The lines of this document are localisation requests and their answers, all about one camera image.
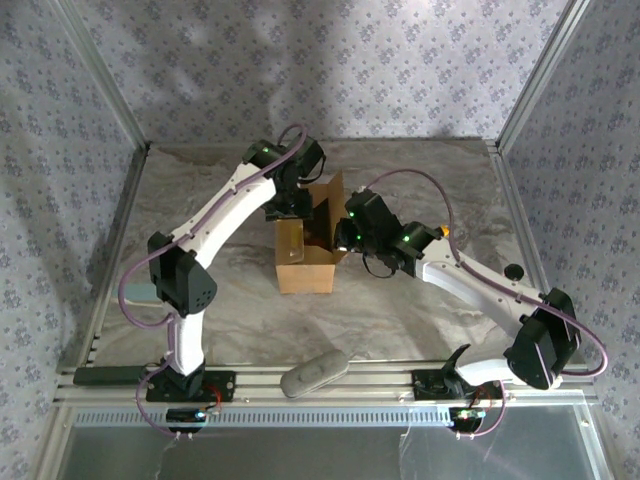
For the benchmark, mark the brown cardboard express box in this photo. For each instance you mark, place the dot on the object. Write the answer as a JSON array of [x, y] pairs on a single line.
[[305, 277]]

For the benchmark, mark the small orange yellow object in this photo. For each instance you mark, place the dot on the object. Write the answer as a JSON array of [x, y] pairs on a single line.
[[444, 231]]

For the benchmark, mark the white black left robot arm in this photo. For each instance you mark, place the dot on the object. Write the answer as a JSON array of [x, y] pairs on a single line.
[[220, 220]]

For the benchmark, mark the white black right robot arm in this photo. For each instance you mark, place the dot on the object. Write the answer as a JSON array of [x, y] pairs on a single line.
[[480, 290]]

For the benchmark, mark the grey oval pad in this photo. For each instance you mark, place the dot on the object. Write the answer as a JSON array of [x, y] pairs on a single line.
[[315, 375]]

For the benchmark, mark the black round knob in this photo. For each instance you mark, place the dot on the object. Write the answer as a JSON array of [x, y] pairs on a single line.
[[513, 271]]

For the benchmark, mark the small black controller board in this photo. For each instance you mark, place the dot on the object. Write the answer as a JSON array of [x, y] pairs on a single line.
[[185, 416], [467, 416]]

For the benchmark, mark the grey metal panel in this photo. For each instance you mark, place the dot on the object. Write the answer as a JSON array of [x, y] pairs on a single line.
[[300, 455]]

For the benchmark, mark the aluminium mounting rail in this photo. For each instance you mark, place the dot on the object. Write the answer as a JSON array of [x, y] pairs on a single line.
[[375, 382]]

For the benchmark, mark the aluminium side rail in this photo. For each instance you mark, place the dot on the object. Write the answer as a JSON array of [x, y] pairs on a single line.
[[111, 240], [522, 220]]

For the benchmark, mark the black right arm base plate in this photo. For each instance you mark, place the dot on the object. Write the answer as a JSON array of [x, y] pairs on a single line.
[[430, 387]]

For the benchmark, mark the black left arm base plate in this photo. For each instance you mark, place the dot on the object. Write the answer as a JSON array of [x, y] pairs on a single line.
[[225, 385]]

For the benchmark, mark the aluminium frame post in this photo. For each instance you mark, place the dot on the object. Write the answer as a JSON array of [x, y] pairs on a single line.
[[539, 75], [110, 85]]

